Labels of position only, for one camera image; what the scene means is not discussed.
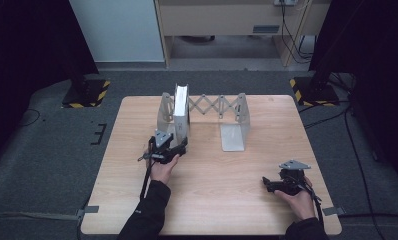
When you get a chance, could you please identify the black hanging cables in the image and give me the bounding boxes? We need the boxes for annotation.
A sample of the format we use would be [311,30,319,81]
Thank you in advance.
[279,0,318,65]

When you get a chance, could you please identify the grey metal expandable book rack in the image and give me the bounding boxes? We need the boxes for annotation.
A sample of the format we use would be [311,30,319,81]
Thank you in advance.
[156,92,251,153]

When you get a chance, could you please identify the striped black stand base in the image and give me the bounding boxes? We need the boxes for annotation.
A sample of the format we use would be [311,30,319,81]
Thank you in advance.
[289,76,341,108]
[61,78,112,110]

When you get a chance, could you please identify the person's right hand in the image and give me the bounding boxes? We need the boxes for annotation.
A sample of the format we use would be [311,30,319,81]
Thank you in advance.
[274,175,317,223]

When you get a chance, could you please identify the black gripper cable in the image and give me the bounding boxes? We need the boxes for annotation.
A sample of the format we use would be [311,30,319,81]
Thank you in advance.
[295,178,325,232]
[139,136,157,202]

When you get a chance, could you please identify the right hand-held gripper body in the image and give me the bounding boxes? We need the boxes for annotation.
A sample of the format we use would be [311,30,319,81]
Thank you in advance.
[269,159,313,197]

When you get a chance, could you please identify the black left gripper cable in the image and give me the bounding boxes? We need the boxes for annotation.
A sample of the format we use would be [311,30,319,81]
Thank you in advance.
[139,136,157,202]

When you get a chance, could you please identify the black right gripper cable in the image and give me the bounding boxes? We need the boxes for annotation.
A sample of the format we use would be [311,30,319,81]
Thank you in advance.
[295,178,325,232]

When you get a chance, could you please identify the thin black looped floor cable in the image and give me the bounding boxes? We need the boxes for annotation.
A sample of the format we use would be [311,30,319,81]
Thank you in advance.
[19,107,42,128]

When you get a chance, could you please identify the white panel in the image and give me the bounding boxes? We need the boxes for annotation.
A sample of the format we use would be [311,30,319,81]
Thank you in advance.
[68,0,166,64]

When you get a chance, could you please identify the dark curtain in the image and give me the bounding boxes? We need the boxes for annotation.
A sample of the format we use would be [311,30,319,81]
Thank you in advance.
[308,0,398,183]
[0,0,100,168]

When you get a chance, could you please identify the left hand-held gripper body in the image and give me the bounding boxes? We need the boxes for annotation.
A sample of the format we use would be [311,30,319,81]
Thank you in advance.
[137,130,188,165]

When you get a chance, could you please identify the person's left hand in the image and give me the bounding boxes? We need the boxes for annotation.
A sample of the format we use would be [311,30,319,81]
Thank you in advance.
[148,153,181,185]

